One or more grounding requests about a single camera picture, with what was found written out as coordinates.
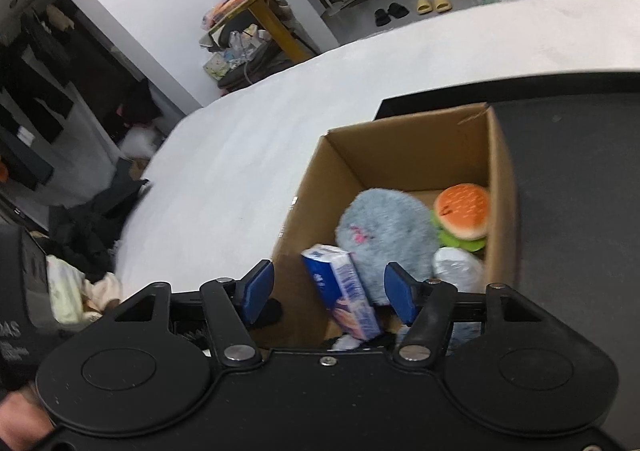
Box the dark hanging clothes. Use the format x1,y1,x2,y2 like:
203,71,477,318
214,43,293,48
0,0,152,144

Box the white wrapper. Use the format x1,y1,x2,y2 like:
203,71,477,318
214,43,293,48
432,246,484,293

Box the pale cloth pile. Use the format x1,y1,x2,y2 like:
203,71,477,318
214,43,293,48
47,253,124,328

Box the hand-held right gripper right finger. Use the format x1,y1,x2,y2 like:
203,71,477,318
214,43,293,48
383,261,566,367

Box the grey fluffy plush toy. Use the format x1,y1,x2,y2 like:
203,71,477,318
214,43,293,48
334,188,442,308

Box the blue tissue pack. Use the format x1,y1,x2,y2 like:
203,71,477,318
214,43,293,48
301,244,383,343

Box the yellow table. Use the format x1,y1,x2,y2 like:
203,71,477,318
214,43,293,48
207,0,319,65

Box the black tray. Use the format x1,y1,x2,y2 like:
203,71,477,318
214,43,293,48
372,92,640,312

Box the brown cardboard box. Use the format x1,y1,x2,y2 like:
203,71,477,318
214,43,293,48
250,102,519,357

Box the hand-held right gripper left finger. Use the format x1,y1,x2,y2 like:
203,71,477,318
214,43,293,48
85,259,275,370

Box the burger plush toy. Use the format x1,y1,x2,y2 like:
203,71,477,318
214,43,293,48
430,184,492,253

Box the green and white box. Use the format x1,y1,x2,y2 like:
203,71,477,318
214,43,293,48
203,53,231,80

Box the black cloth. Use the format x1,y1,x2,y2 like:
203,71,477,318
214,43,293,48
47,158,151,283

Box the pile of household clutter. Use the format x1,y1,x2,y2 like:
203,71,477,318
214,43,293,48
200,0,301,93

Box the person's left hand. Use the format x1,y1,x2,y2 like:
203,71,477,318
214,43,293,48
0,383,54,451

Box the white bag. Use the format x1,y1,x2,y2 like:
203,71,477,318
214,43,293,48
119,126,162,160

